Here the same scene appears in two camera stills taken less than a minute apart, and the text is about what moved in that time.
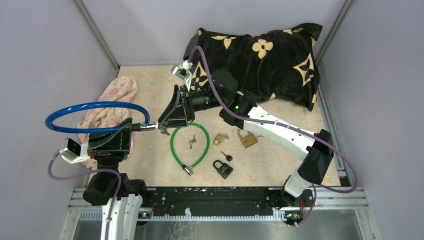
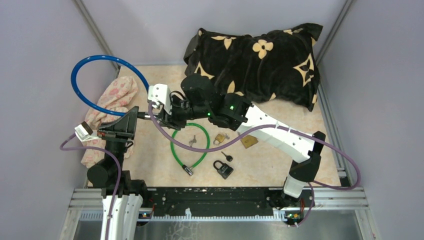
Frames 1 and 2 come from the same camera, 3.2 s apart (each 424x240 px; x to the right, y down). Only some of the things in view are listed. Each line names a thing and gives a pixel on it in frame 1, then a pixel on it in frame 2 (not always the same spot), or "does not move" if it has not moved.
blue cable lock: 144,127 -> 75,67
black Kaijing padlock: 225,170 does not move
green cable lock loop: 188,171 does not move
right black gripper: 175,116 does not move
